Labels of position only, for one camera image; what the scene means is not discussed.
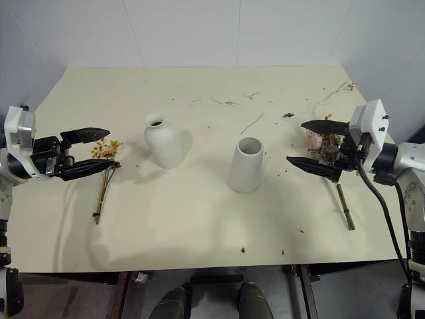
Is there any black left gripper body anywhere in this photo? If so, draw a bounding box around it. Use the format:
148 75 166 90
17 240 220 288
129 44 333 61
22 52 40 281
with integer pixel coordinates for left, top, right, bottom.
30 134 74 179

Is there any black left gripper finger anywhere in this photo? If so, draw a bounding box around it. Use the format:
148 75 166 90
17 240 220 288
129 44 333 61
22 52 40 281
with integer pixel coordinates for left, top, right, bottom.
60 127 111 145
58 159 116 182

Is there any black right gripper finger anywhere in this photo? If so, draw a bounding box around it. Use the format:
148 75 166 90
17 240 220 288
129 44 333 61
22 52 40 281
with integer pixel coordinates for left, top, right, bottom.
286 156 343 184
300 120 351 136

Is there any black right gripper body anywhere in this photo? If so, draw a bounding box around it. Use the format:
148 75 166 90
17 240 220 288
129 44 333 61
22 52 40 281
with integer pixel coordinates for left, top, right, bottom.
334 130 371 172

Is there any white tapered ceramic vase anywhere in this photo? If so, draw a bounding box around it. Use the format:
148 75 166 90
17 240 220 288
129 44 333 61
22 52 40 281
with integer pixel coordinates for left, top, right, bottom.
228 136 265 193

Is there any white bottle-shaped ceramic vase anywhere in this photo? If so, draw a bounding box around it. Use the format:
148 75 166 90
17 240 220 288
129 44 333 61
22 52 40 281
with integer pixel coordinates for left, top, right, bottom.
143 112 185 169

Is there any yellow dried flower bunch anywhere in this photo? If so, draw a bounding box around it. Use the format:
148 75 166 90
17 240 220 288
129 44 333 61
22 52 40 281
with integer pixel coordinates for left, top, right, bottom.
92 137 124 225

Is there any pink dried flower bunch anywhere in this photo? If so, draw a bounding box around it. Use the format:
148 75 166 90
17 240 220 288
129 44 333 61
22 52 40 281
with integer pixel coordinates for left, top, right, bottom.
304 112 357 232

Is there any loose yellow dried sprig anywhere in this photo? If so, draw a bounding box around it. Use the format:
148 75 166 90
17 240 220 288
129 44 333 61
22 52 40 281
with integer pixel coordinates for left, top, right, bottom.
323 81 356 102

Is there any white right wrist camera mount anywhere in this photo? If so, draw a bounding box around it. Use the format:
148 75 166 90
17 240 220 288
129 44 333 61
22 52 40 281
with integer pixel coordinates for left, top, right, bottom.
347 98 388 167

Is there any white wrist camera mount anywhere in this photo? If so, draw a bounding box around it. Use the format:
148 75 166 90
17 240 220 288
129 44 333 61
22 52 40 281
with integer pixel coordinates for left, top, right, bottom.
4 104 50 181
347 98 388 167

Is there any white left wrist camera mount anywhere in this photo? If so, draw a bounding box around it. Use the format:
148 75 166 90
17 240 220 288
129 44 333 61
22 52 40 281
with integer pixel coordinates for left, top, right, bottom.
4 104 50 181

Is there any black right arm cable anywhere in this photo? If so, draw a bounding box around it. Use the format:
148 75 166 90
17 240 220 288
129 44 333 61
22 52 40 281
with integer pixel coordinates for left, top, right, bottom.
357 146 412 319

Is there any black table frame leg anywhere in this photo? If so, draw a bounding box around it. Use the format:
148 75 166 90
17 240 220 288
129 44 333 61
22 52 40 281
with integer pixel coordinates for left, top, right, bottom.
288 263 320 319
114 270 155 319

